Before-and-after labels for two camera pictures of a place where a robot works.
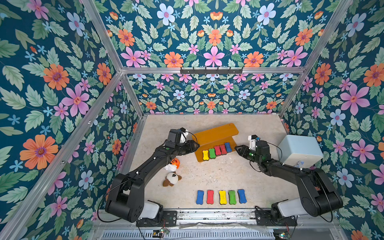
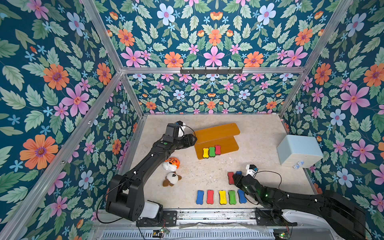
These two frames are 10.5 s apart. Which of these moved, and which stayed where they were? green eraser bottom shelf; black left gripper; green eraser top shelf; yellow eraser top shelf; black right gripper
Moved: black left gripper; black right gripper
Stayed: green eraser bottom shelf; yellow eraser top shelf; green eraser top shelf
